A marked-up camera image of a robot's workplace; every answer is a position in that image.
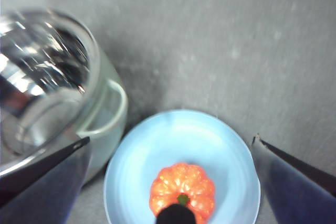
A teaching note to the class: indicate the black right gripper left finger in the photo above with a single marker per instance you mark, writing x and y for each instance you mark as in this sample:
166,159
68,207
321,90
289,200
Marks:
39,195

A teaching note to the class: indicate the pale green electric steamer pot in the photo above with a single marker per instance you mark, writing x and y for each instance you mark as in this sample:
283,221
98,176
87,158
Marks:
110,119

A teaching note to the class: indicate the orange toy pumpkin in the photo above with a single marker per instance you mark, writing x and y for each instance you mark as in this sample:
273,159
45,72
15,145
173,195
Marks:
183,179

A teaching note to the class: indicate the blue round plate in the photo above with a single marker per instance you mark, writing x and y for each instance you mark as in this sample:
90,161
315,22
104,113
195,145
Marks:
183,134

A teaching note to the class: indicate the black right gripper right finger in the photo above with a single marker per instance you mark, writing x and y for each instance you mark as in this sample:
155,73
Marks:
302,195

